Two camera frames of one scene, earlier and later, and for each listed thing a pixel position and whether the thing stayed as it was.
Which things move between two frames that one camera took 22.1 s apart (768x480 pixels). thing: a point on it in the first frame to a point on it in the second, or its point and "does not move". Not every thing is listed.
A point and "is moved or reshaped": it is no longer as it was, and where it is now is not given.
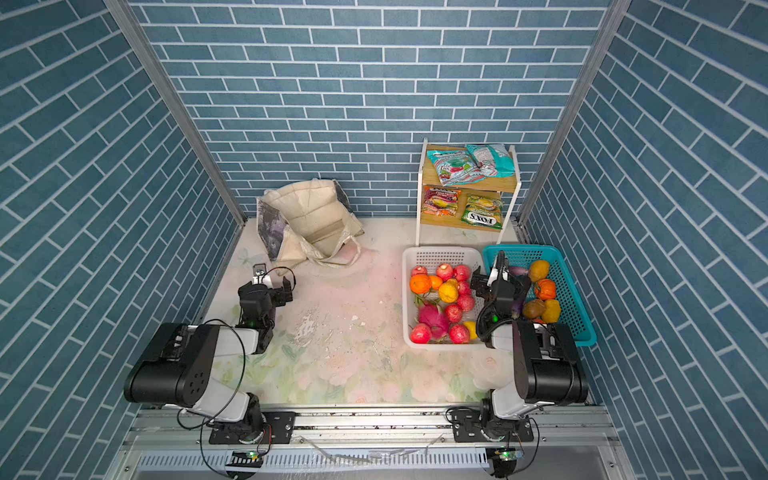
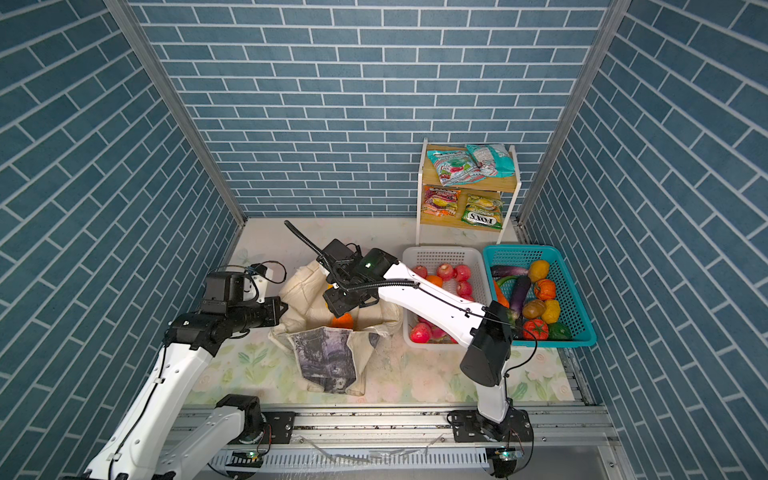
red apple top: (444, 271) does not move
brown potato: (534, 309) does not move
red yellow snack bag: (440, 202) does not move
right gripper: (484, 281) to (333, 302)
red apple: (420, 334) does not move
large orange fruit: (420, 283) is moved or reshaped
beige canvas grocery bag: (310, 220) to (332, 360)
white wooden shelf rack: (467, 186) does not move
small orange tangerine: (436, 282) does not move
